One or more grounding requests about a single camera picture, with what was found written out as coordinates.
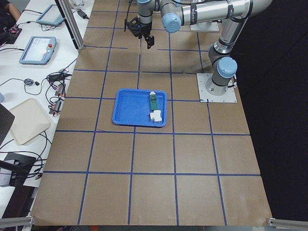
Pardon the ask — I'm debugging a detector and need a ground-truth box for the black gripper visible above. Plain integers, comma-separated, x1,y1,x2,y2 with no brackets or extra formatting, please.
125,16,154,49

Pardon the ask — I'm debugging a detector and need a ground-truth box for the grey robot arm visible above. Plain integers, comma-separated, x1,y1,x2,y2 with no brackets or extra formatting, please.
124,0,271,72

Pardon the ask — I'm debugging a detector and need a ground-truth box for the green terminal block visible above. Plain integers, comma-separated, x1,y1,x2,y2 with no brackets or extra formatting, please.
149,91,158,111

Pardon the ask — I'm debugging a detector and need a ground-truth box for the blue plastic tray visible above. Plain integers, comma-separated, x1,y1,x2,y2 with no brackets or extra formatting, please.
112,89,167,128

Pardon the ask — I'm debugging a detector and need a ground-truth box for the black power adapter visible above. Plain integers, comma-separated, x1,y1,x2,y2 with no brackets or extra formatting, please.
77,10,89,19

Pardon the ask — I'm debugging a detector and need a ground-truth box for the white circuit breaker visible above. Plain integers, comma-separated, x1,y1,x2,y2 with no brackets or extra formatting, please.
149,110,162,124

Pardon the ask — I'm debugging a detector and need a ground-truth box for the far teach pendant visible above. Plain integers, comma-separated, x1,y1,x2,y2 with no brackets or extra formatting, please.
36,4,64,26

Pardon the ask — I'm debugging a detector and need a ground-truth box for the teach pendant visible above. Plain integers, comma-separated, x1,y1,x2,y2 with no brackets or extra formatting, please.
36,4,64,26
19,36,57,65

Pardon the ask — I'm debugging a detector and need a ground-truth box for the near teach pendant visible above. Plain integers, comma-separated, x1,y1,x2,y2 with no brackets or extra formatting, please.
19,36,57,65

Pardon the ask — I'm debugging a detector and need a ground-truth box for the round silver puck device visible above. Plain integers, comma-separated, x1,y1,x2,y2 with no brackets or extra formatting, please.
24,78,34,86

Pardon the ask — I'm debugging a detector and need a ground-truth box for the beige plastic tray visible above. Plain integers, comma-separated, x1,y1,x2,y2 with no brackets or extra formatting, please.
9,98,51,145

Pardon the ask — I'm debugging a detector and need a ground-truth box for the black laptop corner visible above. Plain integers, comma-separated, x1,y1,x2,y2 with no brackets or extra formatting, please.
0,104,15,144

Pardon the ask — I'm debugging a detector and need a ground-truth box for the aluminium frame post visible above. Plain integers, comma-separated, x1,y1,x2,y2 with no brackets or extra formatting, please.
55,0,84,50

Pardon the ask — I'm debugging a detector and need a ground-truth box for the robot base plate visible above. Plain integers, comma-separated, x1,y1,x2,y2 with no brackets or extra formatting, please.
197,73,237,103

